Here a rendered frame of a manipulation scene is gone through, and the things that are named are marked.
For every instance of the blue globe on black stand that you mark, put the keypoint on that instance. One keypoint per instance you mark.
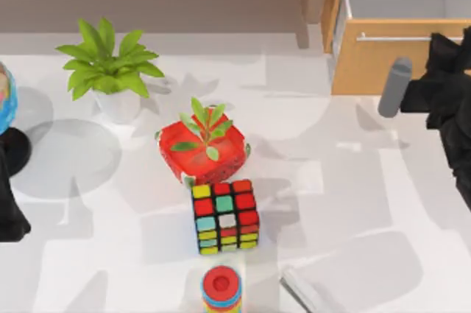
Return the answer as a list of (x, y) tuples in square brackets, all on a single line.
[(8, 107)]

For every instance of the wooden cabinet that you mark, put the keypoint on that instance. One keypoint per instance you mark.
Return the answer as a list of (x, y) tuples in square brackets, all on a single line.
[(333, 0)]

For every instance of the white book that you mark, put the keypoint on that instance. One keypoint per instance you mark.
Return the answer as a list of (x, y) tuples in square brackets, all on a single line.
[(305, 291)]

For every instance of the wooden open shelf unit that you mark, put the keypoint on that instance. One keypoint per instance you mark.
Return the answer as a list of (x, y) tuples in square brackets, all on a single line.
[(154, 0)]

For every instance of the large colourful puzzle cube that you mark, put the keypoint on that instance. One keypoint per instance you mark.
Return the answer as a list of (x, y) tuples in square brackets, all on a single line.
[(225, 217)]

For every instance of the pale wooden drawer front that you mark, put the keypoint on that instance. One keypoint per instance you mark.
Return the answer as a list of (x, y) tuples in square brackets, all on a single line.
[(368, 66)]

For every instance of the stack of coloured rings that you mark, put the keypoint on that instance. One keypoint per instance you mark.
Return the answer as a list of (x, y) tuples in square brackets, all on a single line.
[(221, 289)]

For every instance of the plant in red pot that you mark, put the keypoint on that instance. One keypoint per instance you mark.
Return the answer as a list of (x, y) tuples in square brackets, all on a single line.
[(202, 151)]

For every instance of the green plant in white pot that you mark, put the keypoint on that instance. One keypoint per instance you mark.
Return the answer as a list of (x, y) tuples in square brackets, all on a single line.
[(106, 66)]

